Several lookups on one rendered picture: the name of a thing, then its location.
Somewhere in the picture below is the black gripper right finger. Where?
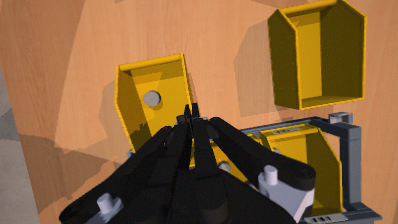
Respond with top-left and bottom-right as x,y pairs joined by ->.
191,103 -> 316,224

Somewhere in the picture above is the yellow open-front bin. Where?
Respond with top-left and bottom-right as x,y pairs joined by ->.
267,0 -> 367,110
114,55 -> 194,153
259,125 -> 343,216
210,135 -> 263,182

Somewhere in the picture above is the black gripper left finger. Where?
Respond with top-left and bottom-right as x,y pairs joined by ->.
59,104 -> 194,224

